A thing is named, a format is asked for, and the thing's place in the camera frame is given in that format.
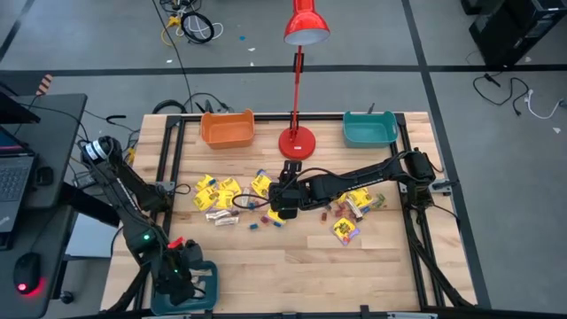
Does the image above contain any black laptop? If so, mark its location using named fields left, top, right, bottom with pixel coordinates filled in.
left=0, top=126, right=36, bottom=234

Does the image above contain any black coiled cable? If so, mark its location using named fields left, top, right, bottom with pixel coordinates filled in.
left=180, top=11, right=216, bottom=44

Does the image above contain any white floor cable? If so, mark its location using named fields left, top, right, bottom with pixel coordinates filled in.
left=524, top=88, right=567, bottom=121

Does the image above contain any black computer mouse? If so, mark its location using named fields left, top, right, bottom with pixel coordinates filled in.
left=12, top=252, right=43, bottom=296

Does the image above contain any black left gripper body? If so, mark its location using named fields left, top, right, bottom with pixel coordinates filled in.
left=154, top=263, right=198, bottom=307

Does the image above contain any black floor cable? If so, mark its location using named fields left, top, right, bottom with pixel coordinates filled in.
left=471, top=72, right=532, bottom=117

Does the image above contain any black hose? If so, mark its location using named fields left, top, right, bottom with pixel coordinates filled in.
left=151, top=98, right=188, bottom=115

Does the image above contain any orange black striped tape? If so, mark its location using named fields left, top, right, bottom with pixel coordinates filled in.
left=35, top=73, right=55, bottom=97

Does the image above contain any small black desk gadget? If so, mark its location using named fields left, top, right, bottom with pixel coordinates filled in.
left=34, top=165, right=55, bottom=187

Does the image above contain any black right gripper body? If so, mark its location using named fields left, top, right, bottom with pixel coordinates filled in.
left=268, top=179, right=309, bottom=222

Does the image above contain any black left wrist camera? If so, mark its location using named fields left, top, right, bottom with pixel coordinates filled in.
left=181, top=239, right=206, bottom=269

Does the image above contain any light teal plastic bin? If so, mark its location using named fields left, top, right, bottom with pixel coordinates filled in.
left=342, top=110, right=400, bottom=150

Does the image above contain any black flat screen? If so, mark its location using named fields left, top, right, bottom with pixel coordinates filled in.
left=0, top=90, right=42, bottom=125

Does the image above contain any red desk lamp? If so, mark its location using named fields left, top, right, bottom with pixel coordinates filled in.
left=277, top=0, right=331, bottom=161

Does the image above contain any black desk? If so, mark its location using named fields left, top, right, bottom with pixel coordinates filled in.
left=0, top=92, right=89, bottom=319

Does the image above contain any orange plastic bin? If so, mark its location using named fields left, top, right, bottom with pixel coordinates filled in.
left=199, top=108, right=257, bottom=151

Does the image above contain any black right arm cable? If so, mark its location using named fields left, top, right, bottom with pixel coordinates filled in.
left=230, top=167, right=338, bottom=210

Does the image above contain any black computer case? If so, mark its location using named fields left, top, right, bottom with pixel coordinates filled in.
left=460, top=0, right=567, bottom=67

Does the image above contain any yellow floor cable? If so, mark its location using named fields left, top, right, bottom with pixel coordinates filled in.
left=159, top=15, right=183, bottom=48

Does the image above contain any dark teal plastic bin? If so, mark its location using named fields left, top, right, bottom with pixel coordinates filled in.
left=150, top=260, right=221, bottom=316

